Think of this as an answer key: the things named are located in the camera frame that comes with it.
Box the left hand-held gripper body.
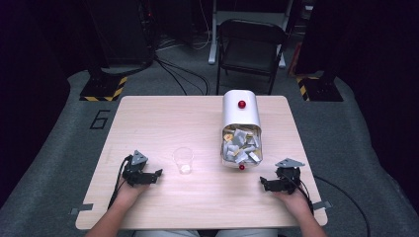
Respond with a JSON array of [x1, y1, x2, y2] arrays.
[[122, 149, 158, 188]]

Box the long black floor cable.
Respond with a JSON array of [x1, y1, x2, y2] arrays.
[[313, 175, 373, 237]]

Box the black folding chair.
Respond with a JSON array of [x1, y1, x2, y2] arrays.
[[215, 18, 290, 96]]

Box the person's right hand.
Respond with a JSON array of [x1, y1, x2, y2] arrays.
[[272, 190, 313, 219]]

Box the person's left hand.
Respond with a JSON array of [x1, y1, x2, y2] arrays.
[[115, 182, 151, 209]]

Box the clear plastic cup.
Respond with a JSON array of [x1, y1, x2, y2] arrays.
[[172, 146, 195, 176]]

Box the black base with hazard stripes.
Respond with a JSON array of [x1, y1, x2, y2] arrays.
[[294, 75, 344, 103], [79, 67, 128, 103]]

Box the grey tape strip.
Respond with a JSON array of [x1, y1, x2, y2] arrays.
[[312, 199, 333, 211]]

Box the black equipment cabinet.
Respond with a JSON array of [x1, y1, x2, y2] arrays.
[[83, 0, 156, 68]]

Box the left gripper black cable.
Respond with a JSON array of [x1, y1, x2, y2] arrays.
[[107, 155, 133, 210]]

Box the black floor cables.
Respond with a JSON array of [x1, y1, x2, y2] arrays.
[[153, 33, 211, 97]]

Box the white container with red knobs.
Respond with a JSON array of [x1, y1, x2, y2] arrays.
[[219, 89, 264, 171]]

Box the pile of small packets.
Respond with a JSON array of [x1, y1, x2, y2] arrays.
[[222, 124, 263, 165]]

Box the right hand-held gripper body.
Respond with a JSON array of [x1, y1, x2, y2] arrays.
[[274, 157, 306, 196]]

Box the white desk frame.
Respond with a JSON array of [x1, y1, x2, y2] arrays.
[[208, 0, 294, 69]]

